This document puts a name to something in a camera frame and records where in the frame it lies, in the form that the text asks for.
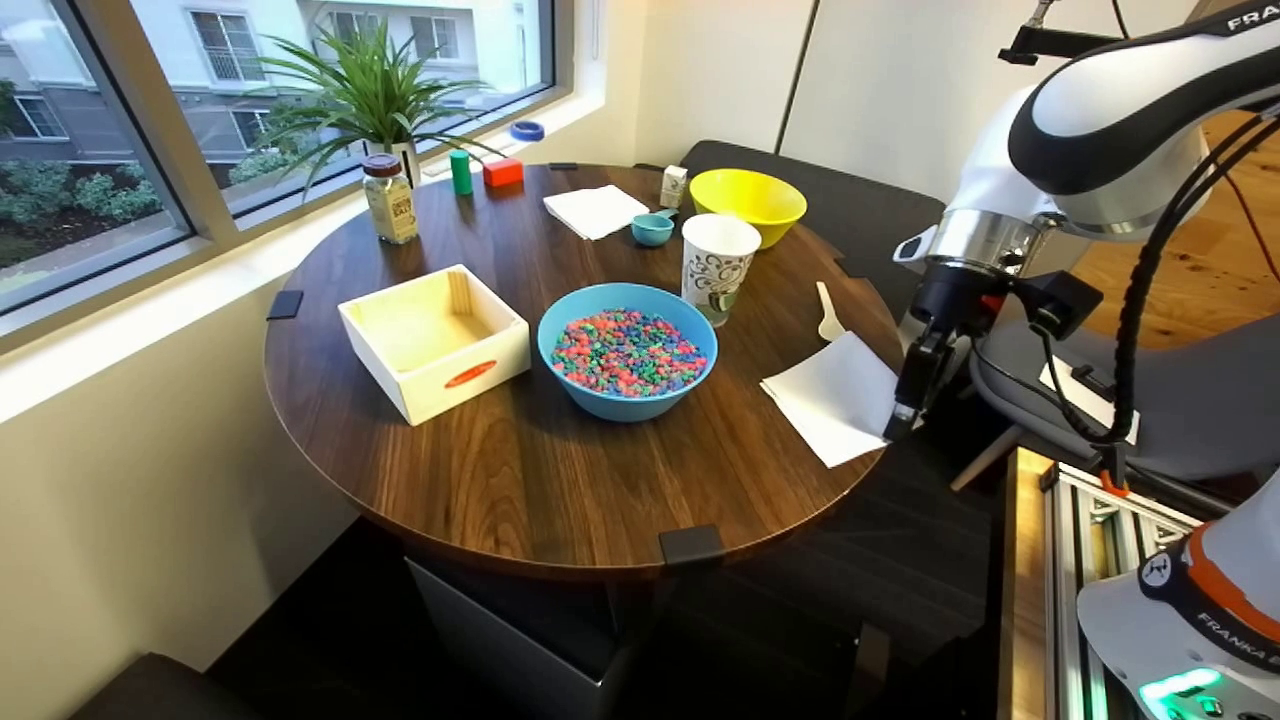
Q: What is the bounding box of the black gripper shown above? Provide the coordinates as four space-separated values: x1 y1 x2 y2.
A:
894 265 1100 430

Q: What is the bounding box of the white plastic spoon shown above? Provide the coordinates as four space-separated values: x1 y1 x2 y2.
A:
816 278 843 338

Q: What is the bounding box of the white paper towel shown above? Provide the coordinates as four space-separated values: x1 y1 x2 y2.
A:
764 330 898 468

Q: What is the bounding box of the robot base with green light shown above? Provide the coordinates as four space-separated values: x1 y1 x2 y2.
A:
1075 472 1280 720

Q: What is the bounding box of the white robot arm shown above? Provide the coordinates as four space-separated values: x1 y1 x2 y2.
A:
898 0 1280 421

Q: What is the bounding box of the patterned paper cup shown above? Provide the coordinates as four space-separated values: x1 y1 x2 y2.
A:
681 212 760 325

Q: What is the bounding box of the teal measuring cup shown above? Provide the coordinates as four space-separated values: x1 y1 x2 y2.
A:
628 212 677 246

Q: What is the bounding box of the yellow plastic bowl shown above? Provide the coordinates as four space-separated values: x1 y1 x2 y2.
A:
688 167 810 246

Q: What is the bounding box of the grey armchair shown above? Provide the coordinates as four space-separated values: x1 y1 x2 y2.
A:
969 309 1280 481

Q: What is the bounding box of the small white packet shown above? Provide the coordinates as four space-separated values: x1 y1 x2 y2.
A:
659 165 688 212

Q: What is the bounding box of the blue bowl of colourful cereal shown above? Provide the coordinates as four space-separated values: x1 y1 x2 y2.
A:
538 284 720 423

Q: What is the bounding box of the folded white napkin stack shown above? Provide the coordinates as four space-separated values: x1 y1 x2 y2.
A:
545 185 643 238

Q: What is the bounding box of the round wooden table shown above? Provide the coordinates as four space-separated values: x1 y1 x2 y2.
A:
263 165 899 577

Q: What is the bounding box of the blue lid on sill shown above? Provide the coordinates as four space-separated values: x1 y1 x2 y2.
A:
511 119 548 143

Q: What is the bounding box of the green block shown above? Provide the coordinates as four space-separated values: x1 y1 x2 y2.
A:
447 149 476 201

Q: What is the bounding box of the white wooden box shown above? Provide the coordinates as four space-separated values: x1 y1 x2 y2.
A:
342 265 533 423

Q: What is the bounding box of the glass jar with dark lid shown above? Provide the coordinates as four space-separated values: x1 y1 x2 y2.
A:
366 157 421 243

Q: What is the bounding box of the potted green plant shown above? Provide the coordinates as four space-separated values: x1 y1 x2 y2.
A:
259 21 489 179

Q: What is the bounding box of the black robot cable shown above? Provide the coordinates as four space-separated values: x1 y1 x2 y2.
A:
1012 103 1280 491

